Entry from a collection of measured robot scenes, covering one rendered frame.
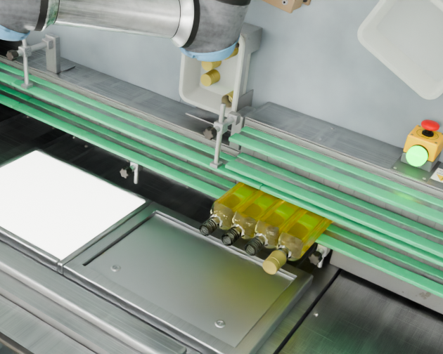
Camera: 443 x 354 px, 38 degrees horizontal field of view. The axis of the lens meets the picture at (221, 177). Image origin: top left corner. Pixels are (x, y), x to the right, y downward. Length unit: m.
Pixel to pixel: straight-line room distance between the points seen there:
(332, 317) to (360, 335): 0.07
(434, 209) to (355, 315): 0.31
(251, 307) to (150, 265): 0.26
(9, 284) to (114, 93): 0.64
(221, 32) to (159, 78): 0.56
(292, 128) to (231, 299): 0.43
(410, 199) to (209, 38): 0.54
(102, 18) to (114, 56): 0.70
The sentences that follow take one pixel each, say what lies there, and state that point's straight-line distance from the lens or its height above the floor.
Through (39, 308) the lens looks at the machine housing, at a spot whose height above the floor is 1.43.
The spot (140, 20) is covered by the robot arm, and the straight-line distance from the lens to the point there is 1.26.
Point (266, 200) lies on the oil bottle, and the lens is 1.49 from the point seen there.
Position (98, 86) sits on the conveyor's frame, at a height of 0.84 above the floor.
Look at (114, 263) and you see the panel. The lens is 1.51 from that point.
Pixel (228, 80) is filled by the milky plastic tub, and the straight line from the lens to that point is 1.69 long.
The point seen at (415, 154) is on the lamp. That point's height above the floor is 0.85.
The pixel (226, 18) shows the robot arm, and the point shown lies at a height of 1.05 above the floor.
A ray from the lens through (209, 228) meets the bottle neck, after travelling 1.41.
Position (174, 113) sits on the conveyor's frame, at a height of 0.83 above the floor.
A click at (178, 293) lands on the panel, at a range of 1.44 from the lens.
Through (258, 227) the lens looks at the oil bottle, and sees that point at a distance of 1.41.
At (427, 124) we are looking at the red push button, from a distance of 1.47.
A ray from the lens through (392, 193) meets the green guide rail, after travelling 1.41.
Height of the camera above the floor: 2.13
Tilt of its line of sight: 49 degrees down
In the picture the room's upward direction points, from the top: 127 degrees counter-clockwise
